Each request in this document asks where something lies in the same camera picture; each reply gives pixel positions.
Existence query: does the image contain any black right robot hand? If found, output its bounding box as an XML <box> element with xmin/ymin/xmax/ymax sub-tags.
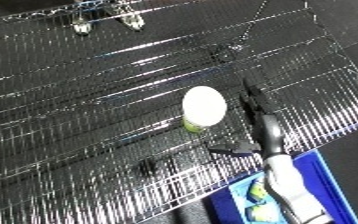
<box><xmin>207</xmin><ymin>78</ymin><xmax>290</xmax><ymax>162</ymax></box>

